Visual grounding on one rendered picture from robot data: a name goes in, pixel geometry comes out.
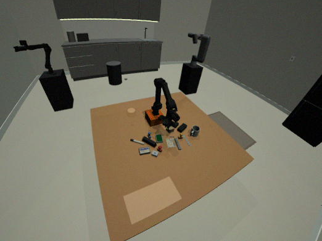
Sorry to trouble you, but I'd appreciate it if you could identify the pale inspection card taped to bench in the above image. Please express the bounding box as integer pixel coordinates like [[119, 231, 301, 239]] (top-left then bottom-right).
[[165, 138, 176, 148]]

